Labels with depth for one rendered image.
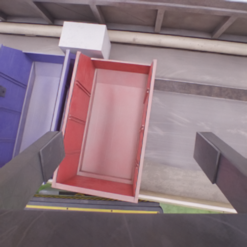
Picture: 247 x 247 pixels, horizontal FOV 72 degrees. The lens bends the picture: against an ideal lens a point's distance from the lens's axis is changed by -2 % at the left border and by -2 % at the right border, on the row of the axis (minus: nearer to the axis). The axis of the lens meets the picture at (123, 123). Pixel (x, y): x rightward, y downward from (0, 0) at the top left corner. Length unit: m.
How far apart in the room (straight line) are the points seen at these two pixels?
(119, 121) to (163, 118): 0.13
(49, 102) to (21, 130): 0.12
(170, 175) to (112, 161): 0.17
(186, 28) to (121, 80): 0.25
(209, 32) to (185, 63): 0.11
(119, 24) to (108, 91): 0.21
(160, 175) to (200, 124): 0.19
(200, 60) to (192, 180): 0.37
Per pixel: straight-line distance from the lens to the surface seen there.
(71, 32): 0.55
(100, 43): 0.51
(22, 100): 0.62
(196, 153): 0.17
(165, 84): 0.57
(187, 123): 0.55
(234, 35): 0.66
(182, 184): 0.55
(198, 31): 0.63
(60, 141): 0.16
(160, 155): 0.53
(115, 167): 0.53
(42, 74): 0.64
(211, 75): 0.61
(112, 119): 0.53
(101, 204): 0.99
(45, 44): 0.70
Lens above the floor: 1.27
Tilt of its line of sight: 82 degrees down
